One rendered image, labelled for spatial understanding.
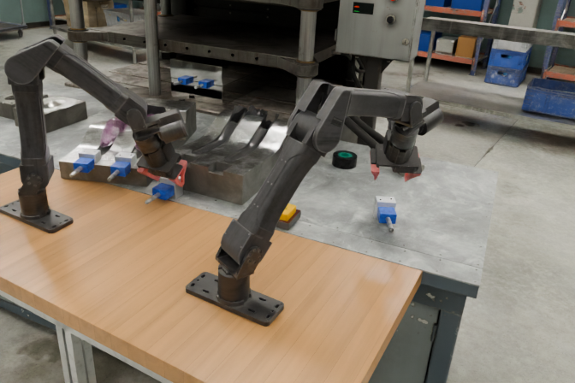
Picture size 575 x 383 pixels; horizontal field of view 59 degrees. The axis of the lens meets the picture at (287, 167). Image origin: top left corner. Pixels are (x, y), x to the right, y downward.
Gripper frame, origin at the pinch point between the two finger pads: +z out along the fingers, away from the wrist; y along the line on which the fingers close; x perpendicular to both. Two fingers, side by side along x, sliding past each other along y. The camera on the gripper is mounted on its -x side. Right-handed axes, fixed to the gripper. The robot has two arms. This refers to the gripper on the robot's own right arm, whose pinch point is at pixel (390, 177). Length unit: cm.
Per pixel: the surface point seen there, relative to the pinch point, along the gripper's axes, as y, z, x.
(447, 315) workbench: -13.7, 12.6, 31.1
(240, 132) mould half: 42, 17, -27
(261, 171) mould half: 34.0, 12.2, -8.4
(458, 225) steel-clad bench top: -19.4, 10.4, 7.0
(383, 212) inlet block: 1.3, 5.3, 7.5
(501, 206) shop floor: -110, 165, -103
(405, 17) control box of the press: -13, 11, -81
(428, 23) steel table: -85, 166, -287
